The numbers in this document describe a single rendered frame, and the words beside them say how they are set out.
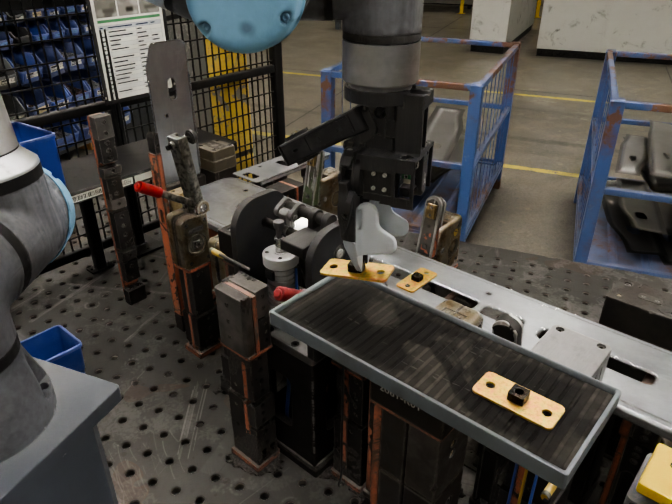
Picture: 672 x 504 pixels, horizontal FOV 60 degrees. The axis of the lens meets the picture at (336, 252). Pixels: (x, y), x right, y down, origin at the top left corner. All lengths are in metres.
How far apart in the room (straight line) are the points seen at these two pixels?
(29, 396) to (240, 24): 0.45
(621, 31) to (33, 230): 8.41
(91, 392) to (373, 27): 0.51
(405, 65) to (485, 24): 8.30
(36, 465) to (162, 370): 0.73
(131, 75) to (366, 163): 1.24
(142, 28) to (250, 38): 1.37
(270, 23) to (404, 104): 0.21
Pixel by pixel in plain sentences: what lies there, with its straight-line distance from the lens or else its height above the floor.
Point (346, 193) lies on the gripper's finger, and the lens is 0.60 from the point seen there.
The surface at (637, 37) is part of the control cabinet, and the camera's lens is 8.83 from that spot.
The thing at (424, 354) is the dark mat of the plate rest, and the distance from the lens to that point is 0.66.
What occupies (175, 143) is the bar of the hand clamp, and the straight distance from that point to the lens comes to 1.19.
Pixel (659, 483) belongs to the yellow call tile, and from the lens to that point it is 0.60.
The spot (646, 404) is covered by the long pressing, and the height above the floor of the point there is 1.00.
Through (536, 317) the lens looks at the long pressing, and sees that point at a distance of 1.04.
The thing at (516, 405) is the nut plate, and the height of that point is 1.16.
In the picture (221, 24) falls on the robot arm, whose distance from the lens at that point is 0.42.
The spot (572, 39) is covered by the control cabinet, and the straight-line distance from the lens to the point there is 8.81.
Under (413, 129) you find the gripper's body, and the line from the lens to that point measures 0.59.
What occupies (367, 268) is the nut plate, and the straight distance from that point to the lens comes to 0.69.
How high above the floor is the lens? 1.57
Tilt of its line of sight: 29 degrees down
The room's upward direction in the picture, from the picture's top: straight up
